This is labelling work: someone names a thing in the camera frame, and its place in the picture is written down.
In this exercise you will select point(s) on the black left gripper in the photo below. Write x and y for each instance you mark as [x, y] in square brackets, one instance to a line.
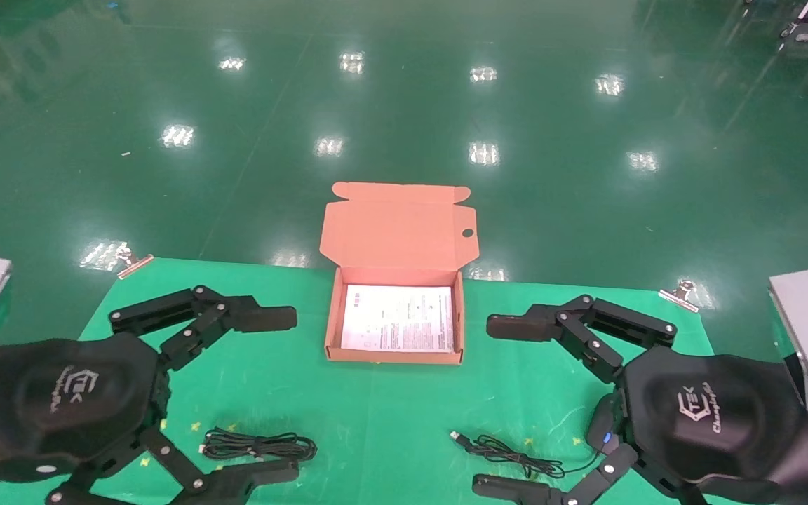
[60, 400]

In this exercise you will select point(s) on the open brown cardboard box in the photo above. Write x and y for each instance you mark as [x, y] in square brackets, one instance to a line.
[397, 231]

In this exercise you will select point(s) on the metal table clip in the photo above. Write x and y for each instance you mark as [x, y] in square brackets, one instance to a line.
[678, 298]
[135, 264]

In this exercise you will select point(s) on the green table cloth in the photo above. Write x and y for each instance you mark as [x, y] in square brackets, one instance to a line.
[376, 414]

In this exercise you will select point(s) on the white printed paper sheet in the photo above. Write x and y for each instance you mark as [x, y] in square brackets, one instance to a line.
[397, 319]

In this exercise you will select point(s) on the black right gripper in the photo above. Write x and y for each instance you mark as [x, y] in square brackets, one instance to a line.
[712, 414]

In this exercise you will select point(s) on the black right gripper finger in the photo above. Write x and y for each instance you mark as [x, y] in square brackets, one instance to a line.
[516, 489]
[523, 326]

